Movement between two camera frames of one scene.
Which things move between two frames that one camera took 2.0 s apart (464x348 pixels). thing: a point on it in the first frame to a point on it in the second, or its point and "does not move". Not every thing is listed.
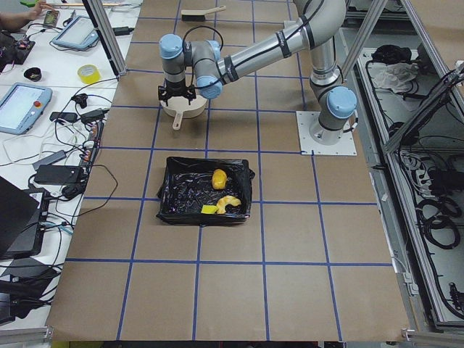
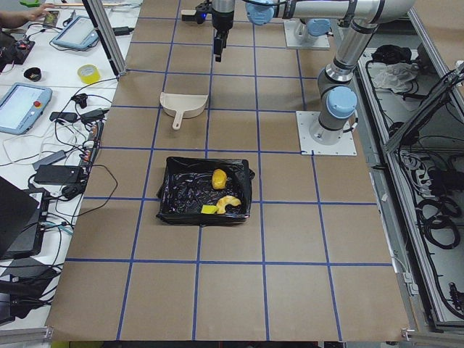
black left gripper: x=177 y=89 to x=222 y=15
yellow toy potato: x=219 y=179 does not move
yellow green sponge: x=207 y=209 does not move
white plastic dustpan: x=180 y=106 does not move
